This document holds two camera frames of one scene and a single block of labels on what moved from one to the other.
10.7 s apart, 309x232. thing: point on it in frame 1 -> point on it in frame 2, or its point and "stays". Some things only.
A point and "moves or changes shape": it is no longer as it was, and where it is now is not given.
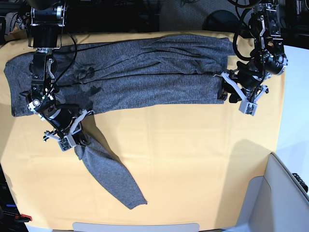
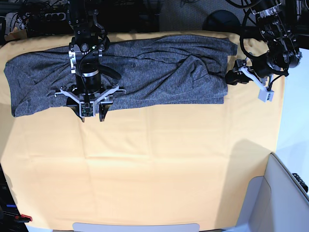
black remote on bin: [301, 181] stays
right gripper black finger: [234, 97] -> [242, 79]
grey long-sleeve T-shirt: [89, 78] moves or changes shape
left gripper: [70, 121] -> [88, 90]
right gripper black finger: [221, 94] -> [232, 78]
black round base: [221, 21] stays
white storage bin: [274, 202] stays
